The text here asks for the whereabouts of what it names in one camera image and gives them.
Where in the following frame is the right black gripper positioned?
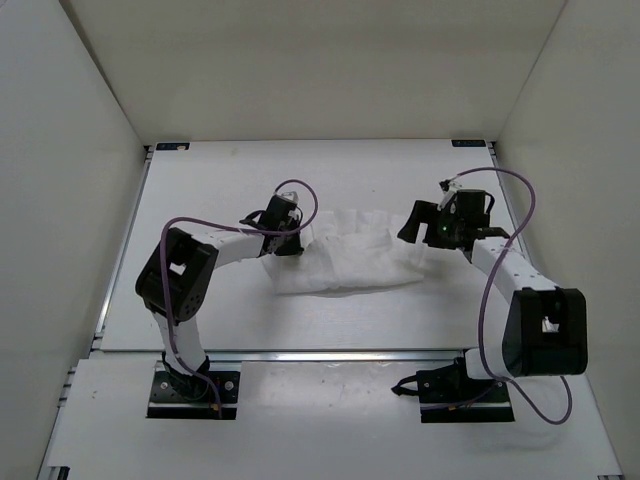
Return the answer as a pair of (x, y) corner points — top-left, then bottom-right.
(397, 202), (462, 251)

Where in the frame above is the white skirt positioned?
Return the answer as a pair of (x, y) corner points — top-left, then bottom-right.
(262, 209), (428, 294)

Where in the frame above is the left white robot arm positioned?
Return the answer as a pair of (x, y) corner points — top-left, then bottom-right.
(135, 192), (303, 398)

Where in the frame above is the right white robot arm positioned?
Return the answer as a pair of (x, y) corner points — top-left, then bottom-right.
(398, 189), (588, 401)

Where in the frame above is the right blue corner label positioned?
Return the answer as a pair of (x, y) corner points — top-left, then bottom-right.
(451, 139), (486, 148)

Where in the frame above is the blue corner label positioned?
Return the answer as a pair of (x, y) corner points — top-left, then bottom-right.
(155, 142), (190, 151)
(451, 139), (486, 148)

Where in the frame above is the left blue corner label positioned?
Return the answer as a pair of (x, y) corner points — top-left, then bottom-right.
(155, 142), (190, 151)

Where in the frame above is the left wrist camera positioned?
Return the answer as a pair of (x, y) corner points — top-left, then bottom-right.
(279, 191), (299, 205)

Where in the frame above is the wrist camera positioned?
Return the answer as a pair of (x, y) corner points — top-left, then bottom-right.
(279, 191), (299, 205)
(438, 177), (460, 210)

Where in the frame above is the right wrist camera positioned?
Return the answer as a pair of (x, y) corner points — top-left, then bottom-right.
(438, 177), (460, 210)

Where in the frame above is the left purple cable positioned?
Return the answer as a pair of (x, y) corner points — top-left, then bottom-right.
(159, 179), (320, 406)

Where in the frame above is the purple cable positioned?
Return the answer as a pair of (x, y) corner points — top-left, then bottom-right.
(444, 168), (574, 426)
(159, 179), (320, 406)

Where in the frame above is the aluminium table rail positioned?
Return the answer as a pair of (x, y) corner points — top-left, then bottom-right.
(207, 349), (464, 363)

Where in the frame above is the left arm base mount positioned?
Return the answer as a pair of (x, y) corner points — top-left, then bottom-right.
(146, 361), (241, 421)

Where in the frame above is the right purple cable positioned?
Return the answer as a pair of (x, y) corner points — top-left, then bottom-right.
(444, 168), (574, 426)

